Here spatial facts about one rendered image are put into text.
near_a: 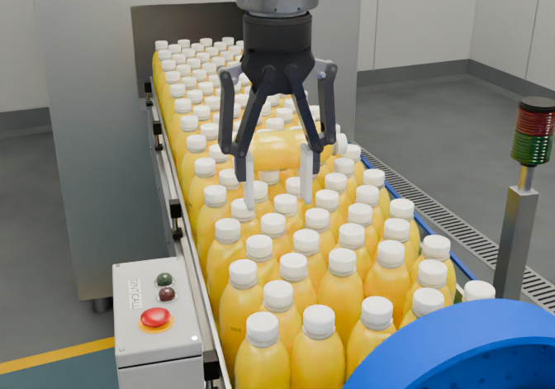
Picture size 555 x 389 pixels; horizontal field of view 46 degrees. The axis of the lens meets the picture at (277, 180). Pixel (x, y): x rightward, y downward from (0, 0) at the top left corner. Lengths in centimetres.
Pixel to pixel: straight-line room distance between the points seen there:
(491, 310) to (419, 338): 7
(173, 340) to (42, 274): 232
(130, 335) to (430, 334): 37
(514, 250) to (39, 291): 218
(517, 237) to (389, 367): 66
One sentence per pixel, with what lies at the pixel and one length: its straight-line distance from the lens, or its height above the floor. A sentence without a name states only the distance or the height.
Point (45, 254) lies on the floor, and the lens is 325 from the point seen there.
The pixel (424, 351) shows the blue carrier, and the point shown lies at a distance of 61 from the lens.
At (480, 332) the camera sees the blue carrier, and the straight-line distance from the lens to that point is 62.
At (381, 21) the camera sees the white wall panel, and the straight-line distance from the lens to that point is 545.
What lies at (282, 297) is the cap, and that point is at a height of 110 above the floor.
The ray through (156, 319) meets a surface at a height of 111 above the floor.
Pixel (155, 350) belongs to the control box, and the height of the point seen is 110.
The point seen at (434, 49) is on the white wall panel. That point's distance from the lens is 580.
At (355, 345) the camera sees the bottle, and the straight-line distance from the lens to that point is 87.
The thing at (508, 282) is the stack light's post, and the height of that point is 92.
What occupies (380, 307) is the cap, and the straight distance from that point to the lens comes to 85.
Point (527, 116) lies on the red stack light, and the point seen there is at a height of 124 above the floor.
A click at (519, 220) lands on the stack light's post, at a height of 105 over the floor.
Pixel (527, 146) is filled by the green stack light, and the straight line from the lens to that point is 116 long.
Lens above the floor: 160
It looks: 25 degrees down
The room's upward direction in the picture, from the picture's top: straight up
